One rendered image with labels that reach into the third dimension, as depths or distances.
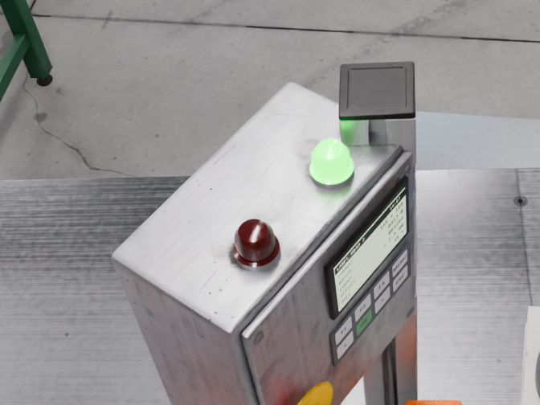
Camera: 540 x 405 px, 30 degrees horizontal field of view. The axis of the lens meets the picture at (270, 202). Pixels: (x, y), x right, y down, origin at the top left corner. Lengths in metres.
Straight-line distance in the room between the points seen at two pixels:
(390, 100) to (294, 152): 0.07
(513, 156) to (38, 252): 0.68
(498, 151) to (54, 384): 0.69
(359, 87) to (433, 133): 0.88
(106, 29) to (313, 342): 2.49
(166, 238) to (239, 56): 2.30
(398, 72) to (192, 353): 0.21
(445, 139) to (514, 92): 1.25
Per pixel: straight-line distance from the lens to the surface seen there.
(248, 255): 0.55
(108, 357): 1.32
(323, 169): 0.58
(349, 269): 0.60
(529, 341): 1.23
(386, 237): 0.62
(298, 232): 0.57
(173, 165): 2.62
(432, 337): 1.28
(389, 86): 0.61
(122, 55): 2.96
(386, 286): 0.67
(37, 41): 2.85
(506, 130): 1.49
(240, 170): 0.60
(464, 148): 1.47
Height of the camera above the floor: 1.93
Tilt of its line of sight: 51 degrees down
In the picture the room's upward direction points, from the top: 11 degrees counter-clockwise
